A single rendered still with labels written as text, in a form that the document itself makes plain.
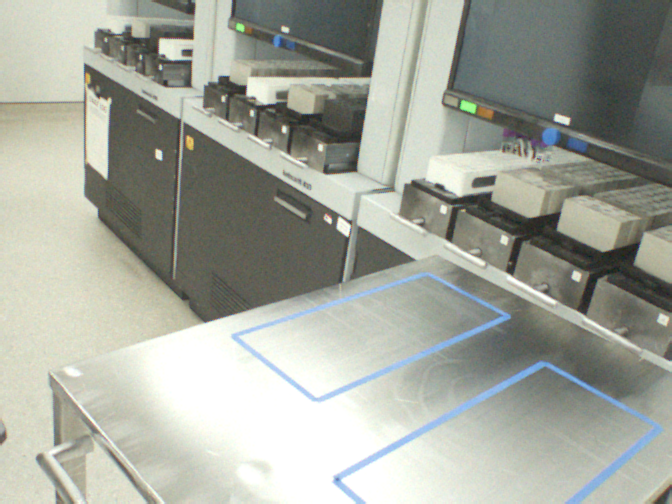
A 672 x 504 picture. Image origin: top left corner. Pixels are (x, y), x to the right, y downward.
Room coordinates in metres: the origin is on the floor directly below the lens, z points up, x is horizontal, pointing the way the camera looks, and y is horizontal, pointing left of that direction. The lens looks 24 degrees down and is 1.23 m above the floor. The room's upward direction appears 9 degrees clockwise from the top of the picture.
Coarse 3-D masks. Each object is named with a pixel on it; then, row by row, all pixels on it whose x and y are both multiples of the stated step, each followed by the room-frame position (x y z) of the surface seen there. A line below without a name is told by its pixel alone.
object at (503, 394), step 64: (256, 320) 0.71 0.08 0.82; (320, 320) 0.73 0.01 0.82; (384, 320) 0.76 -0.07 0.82; (448, 320) 0.78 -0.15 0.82; (512, 320) 0.81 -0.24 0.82; (64, 384) 0.54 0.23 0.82; (128, 384) 0.55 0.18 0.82; (192, 384) 0.57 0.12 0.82; (256, 384) 0.58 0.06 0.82; (320, 384) 0.60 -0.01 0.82; (384, 384) 0.62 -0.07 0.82; (448, 384) 0.64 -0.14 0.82; (512, 384) 0.66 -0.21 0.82; (576, 384) 0.68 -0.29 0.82; (640, 384) 0.70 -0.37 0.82; (64, 448) 0.49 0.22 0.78; (128, 448) 0.46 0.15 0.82; (192, 448) 0.48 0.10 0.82; (256, 448) 0.49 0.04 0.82; (320, 448) 0.50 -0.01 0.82; (384, 448) 0.52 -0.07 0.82; (448, 448) 0.53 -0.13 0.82; (512, 448) 0.55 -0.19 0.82; (576, 448) 0.56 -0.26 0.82; (640, 448) 0.58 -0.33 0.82
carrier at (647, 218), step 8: (600, 200) 1.23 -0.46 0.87; (608, 200) 1.22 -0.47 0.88; (616, 200) 1.23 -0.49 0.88; (624, 208) 1.20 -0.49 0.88; (632, 208) 1.19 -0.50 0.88; (640, 216) 1.17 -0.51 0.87; (648, 216) 1.16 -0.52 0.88; (640, 224) 1.17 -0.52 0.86; (648, 224) 1.16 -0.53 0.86; (640, 232) 1.16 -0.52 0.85; (640, 240) 1.16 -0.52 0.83
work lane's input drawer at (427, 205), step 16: (416, 192) 1.34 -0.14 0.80; (432, 192) 1.32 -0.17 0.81; (448, 192) 1.32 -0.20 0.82; (400, 208) 1.37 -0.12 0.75; (416, 208) 1.34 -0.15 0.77; (432, 208) 1.31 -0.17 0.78; (448, 208) 1.28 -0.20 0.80; (464, 208) 1.30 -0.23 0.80; (416, 224) 1.30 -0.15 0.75; (432, 224) 1.30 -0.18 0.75; (448, 224) 1.27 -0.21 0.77
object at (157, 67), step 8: (152, 56) 2.30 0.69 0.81; (160, 56) 2.29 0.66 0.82; (152, 64) 2.28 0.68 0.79; (160, 64) 2.24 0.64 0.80; (168, 64) 2.24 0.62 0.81; (176, 64) 2.26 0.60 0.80; (184, 64) 2.28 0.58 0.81; (152, 72) 2.28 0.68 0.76; (160, 72) 2.23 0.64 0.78; (168, 72) 2.23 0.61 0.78; (176, 72) 2.25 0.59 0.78; (184, 72) 2.27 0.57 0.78; (144, 80) 2.22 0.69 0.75; (152, 80) 2.26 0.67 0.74; (160, 80) 2.23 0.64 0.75
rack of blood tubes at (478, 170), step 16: (432, 160) 1.37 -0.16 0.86; (448, 160) 1.38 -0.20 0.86; (464, 160) 1.40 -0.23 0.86; (480, 160) 1.43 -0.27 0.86; (496, 160) 1.45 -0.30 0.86; (512, 160) 1.46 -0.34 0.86; (528, 160) 1.48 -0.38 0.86; (432, 176) 1.37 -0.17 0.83; (448, 176) 1.34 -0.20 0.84; (464, 176) 1.31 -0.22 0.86; (480, 176) 1.34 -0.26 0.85; (496, 176) 1.50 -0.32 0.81; (464, 192) 1.32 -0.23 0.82
